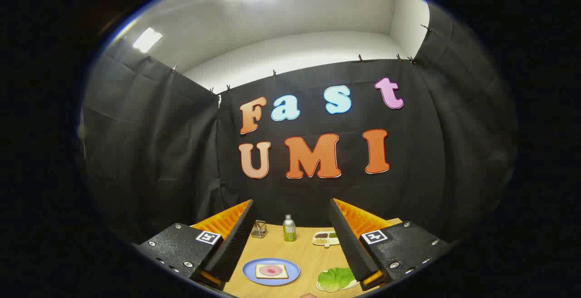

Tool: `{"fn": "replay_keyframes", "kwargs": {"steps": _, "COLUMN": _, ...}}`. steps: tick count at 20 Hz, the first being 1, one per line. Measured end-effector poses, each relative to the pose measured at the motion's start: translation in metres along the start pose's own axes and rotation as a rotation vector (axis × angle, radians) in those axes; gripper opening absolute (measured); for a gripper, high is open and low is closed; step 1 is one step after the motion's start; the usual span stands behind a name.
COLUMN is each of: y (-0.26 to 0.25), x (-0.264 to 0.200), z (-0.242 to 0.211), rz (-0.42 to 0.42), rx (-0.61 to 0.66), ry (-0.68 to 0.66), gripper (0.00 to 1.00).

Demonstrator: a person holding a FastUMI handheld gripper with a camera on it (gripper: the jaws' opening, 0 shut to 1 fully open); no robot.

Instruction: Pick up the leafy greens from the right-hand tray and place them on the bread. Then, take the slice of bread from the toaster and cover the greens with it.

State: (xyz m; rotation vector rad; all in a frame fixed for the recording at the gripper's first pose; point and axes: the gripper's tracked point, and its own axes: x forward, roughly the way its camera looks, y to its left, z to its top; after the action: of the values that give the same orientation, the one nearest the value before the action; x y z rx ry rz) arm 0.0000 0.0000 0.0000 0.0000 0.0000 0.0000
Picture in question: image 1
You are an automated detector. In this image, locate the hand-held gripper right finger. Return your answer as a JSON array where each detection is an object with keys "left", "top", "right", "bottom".
[{"left": 329, "top": 198, "right": 450, "bottom": 292}]

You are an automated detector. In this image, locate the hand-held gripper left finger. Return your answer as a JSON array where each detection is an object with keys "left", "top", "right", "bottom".
[{"left": 133, "top": 199, "right": 255, "bottom": 290}]

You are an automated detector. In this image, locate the green lettuce leaf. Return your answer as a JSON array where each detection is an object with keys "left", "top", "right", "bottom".
[{"left": 318, "top": 268, "right": 356, "bottom": 292}]

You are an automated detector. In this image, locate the white divided dish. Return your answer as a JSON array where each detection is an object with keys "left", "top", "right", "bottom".
[{"left": 312, "top": 231, "right": 341, "bottom": 247}]

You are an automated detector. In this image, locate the blue round plate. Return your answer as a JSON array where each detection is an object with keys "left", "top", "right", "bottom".
[{"left": 242, "top": 258, "right": 300, "bottom": 286}]

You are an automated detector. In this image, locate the white bread slice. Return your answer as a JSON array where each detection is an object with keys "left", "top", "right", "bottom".
[{"left": 255, "top": 263, "right": 289, "bottom": 280}]

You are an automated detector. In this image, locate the white square plate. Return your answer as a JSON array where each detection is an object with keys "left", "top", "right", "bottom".
[{"left": 316, "top": 278, "right": 359, "bottom": 293}]

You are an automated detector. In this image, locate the silver bottle with green label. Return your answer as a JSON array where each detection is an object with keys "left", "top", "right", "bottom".
[{"left": 283, "top": 214, "right": 296, "bottom": 242}]

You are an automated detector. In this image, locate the ceiling light panel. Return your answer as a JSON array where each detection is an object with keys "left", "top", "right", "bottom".
[{"left": 133, "top": 27, "right": 163, "bottom": 53}]

